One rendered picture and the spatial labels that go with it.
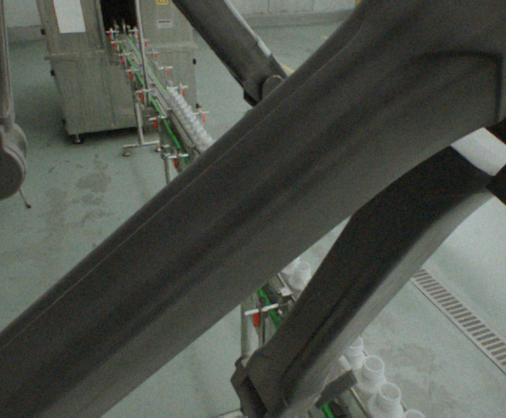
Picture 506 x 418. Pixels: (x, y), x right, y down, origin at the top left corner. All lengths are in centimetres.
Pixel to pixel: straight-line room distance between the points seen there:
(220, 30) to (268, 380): 42
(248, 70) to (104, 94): 410
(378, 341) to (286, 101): 240
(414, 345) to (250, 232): 244
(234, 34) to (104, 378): 50
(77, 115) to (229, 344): 302
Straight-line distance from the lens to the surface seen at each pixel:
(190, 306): 18
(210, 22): 62
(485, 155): 27
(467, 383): 252
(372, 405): 89
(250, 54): 63
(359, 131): 16
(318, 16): 1145
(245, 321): 167
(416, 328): 268
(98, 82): 467
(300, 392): 44
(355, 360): 93
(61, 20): 454
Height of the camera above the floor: 183
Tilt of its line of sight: 32 degrees down
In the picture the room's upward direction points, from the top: straight up
